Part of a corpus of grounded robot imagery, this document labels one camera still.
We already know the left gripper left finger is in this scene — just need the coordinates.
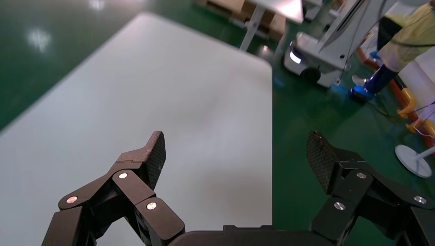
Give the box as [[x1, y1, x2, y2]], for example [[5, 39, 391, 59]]
[[41, 131, 186, 246]]

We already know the person in yellow jacket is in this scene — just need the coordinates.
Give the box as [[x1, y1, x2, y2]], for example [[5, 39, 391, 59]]
[[350, 0, 435, 103]]

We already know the grey table with white leg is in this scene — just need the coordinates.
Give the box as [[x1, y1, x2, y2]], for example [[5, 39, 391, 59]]
[[239, 0, 305, 52]]

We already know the white round floor stand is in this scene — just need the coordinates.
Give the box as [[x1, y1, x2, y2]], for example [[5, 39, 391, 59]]
[[394, 144, 435, 179]]

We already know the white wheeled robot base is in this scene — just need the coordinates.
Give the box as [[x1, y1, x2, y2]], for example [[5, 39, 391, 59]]
[[284, 0, 403, 88]]

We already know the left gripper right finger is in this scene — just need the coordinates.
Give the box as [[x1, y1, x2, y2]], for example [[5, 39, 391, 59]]
[[306, 131, 435, 246]]

